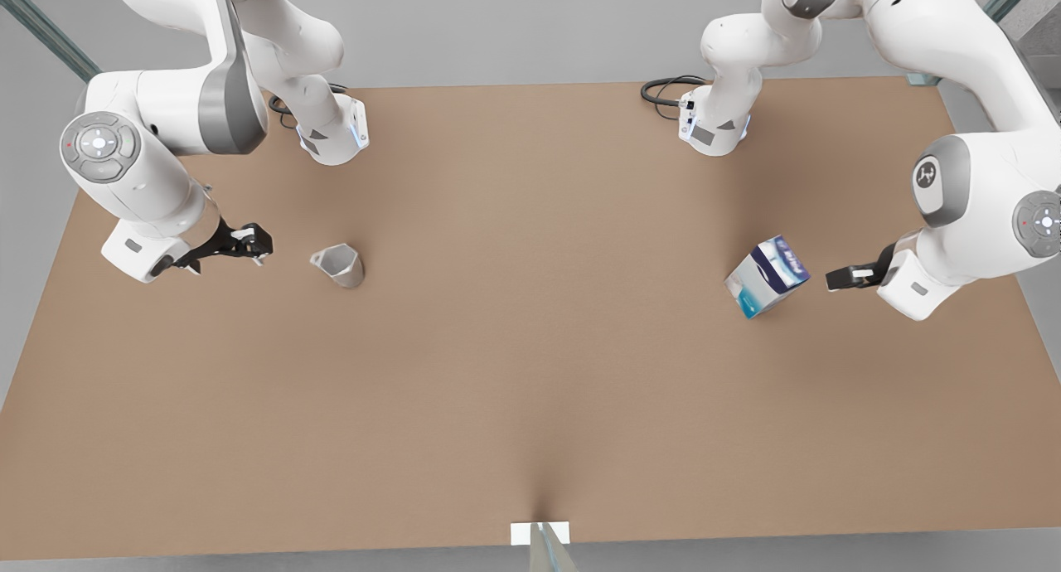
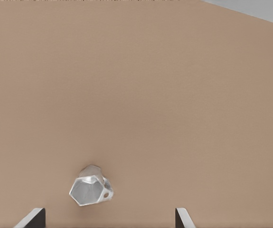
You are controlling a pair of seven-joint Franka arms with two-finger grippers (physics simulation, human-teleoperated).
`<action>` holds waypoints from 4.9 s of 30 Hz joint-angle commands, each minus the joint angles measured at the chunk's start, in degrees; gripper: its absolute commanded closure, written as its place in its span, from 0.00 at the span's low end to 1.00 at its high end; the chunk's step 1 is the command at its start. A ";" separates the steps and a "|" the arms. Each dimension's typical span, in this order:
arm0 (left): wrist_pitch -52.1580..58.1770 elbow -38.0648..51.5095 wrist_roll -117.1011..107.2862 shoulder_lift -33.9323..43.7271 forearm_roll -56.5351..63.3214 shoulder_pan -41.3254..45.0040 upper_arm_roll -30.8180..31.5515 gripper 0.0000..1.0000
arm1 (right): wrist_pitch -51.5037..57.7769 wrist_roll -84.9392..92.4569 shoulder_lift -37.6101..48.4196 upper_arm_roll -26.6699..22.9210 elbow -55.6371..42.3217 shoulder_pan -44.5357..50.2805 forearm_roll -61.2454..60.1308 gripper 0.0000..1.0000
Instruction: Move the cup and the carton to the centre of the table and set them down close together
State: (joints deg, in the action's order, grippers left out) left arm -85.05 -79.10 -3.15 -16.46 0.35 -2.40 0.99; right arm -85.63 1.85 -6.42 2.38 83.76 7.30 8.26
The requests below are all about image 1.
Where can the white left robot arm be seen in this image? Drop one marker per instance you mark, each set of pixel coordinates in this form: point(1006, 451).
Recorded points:
point(986, 166)

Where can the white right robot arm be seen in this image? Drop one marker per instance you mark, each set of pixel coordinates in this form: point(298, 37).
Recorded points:
point(157, 108)

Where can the grey faceted cup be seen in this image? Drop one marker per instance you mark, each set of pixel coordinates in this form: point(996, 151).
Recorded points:
point(340, 264)

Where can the blue and white carton box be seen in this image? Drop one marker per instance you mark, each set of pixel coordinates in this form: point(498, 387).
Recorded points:
point(767, 277)

